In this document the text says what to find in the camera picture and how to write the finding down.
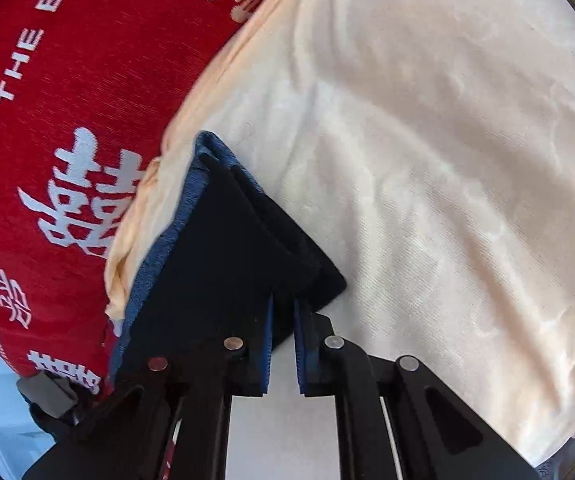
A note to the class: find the grey object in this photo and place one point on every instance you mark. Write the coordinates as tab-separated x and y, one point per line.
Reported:
47	391

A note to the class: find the black pants with blue waistband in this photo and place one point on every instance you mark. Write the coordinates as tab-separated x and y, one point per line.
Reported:
227	240

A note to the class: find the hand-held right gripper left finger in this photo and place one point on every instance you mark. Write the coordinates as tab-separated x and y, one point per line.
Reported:
267	350

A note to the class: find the red printed blanket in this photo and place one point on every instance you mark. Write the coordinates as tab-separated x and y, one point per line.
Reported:
92	60

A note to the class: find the cream blanket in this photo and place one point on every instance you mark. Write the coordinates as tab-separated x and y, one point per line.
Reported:
417	160

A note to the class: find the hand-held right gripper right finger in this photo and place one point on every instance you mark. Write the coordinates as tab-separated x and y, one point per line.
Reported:
301	355

